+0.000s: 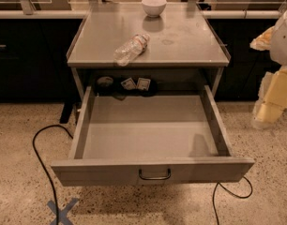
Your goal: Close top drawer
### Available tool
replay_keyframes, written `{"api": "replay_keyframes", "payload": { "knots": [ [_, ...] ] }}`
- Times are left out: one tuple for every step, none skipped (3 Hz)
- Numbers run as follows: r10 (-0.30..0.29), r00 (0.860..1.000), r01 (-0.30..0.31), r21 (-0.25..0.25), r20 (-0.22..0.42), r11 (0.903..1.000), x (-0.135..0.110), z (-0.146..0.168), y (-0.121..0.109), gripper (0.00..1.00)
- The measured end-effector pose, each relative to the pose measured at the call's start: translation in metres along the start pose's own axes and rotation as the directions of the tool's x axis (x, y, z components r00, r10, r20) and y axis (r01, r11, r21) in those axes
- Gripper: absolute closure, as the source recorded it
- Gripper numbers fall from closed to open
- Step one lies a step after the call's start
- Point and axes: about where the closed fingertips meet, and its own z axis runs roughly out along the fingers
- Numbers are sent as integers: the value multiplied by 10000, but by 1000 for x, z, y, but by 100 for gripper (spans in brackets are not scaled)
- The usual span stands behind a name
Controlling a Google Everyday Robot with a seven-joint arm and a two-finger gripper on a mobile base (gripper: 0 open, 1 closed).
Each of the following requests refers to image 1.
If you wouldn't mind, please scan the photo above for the blue tape cross marker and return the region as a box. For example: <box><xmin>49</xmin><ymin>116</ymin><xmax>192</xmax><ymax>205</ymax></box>
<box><xmin>47</xmin><ymin>198</ymin><xmax>79</xmax><ymax>225</ymax></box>

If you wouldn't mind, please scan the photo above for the black power cable right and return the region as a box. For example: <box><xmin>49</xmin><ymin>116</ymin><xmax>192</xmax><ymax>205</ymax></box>
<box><xmin>212</xmin><ymin>175</ymin><xmax>254</xmax><ymax>225</ymax></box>

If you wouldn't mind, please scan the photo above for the grey metal cabinet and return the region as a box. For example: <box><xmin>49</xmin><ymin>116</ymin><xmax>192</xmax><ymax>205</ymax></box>
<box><xmin>68</xmin><ymin>3</ymin><xmax>230</xmax><ymax>92</ymax></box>

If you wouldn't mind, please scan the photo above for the grey top drawer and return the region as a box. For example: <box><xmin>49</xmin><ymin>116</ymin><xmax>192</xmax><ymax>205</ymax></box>
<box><xmin>52</xmin><ymin>87</ymin><xmax>254</xmax><ymax>187</ymax></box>

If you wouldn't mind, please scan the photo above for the white power adapter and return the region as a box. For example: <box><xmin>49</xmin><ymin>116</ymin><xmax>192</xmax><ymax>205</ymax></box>
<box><xmin>121</xmin><ymin>78</ymin><xmax>137</xmax><ymax>90</ymax></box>
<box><xmin>137</xmin><ymin>78</ymin><xmax>151</xmax><ymax>91</ymax></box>

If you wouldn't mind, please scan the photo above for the white power adapter right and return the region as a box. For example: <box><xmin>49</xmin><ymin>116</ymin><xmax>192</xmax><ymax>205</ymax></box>
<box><xmin>137</xmin><ymin>78</ymin><xmax>151</xmax><ymax>91</ymax></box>

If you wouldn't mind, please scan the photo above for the clear plastic water bottle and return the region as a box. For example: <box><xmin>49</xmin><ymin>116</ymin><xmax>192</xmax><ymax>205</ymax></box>
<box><xmin>113</xmin><ymin>34</ymin><xmax>150</xmax><ymax>67</ymax></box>

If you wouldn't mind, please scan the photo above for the white ceramic bowl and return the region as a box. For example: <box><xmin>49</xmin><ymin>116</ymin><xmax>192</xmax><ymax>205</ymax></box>
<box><xmin>142</xmin><ymin>0</ymin><xmax>167</xmax><ymax>17</ymax></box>

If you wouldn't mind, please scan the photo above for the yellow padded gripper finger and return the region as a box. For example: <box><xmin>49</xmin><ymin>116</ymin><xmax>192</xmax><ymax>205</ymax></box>
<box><xmin>251</xmin><ymin>66</ymin><xmax>287</xmax><ymax>129</ymax></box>

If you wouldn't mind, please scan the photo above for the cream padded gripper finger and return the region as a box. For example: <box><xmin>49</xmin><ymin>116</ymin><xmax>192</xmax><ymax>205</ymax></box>
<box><xmin>249</xmin><ymin>26</ymin><xmax>274</xmax><ymax>51</ymax></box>

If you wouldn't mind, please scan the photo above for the black drawer handle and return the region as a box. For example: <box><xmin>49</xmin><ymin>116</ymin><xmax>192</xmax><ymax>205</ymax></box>
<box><xmin>138</xmin><ymin>169</ymin><xmax>172</xmax><ymax>181</ymax></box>

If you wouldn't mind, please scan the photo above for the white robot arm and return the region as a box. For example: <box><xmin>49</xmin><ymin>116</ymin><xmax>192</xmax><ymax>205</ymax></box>
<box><xmin>250</xmin><ymin>9</ymin><xmax>287</xmax><ymax>129</ymax></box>

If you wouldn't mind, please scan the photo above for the white power adapter left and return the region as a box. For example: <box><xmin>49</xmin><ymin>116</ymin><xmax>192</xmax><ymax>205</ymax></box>
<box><xmin>121</xmin><ymin>78</ymin><xmax>137</xmax><ymax>90</ymax></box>

